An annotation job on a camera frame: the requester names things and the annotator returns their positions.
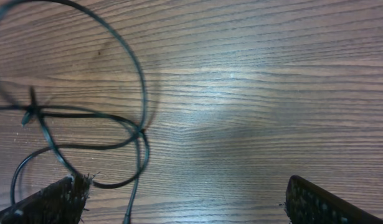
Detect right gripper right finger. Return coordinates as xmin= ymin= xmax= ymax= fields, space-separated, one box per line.
xmin=285 ymin=175 xmax=383 ymax=224

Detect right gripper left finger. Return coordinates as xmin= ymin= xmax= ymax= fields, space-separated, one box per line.
xmin=0 ymin=175 xmax=92 ymax=224

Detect thin black USB cable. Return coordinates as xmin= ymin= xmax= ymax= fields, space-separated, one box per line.
xmin=0 ymin=0 xmax=151 ymax=224

